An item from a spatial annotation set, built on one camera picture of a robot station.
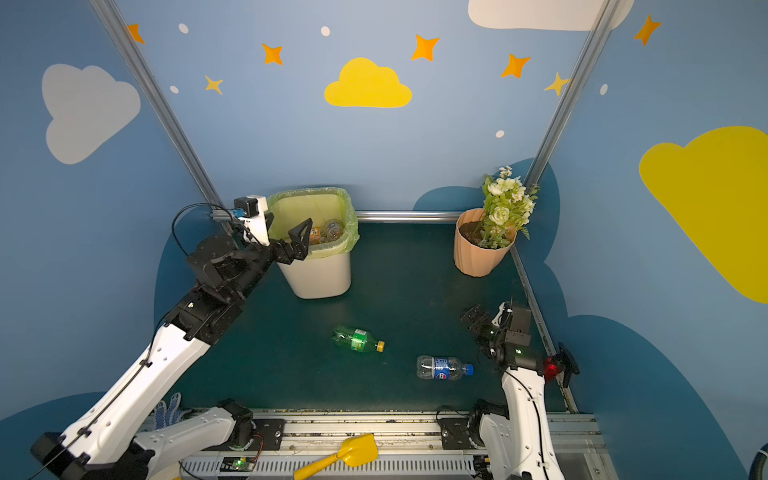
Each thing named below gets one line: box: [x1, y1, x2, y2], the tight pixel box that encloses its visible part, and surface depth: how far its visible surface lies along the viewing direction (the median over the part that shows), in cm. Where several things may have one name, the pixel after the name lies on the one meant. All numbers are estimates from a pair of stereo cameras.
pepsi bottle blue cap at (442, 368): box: [416, 356, 475, 381], surface depth 84 cm
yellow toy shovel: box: [294, 434, 379, 480], surface depth 73 cm
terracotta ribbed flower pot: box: [454, 208, 517, 277], surface depth 100 cm
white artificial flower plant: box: [477, 165, 535, 249], surface depth 93 cm
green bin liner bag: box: [267, 187, 360, 258], surface depth 92 cm
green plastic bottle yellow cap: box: [332, 325, 386, 353], surface depth 88 cm
